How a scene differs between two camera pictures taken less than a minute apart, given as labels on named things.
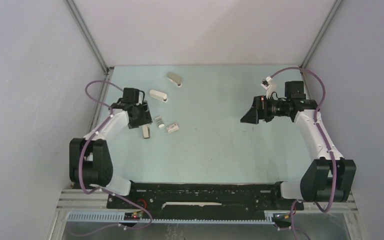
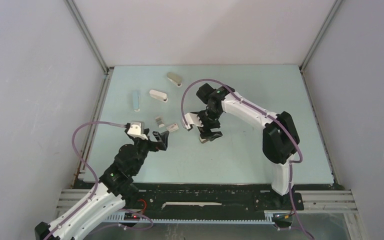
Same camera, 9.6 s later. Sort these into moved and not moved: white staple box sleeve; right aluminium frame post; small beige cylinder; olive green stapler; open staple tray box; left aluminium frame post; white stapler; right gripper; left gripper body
Moved: right gripper; left gripper body; small beige cylinder
Not moved: left aluminium frame post; white staple box sleeve; white stapler; open staple tray box; right aluminium frame post; olive green stapler
